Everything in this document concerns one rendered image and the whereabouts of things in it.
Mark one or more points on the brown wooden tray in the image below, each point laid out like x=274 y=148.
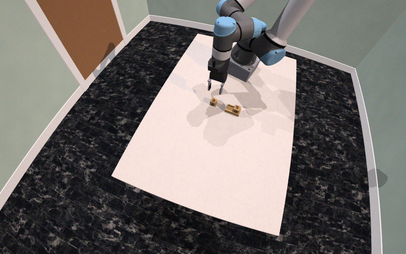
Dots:
x=229 y=109

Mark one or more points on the brown number cube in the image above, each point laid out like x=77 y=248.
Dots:
x=236 y=109
x=213 y=102

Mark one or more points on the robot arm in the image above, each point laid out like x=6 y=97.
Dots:
x=253 y=40

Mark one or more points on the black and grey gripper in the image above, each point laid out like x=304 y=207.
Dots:
x=218 y=66

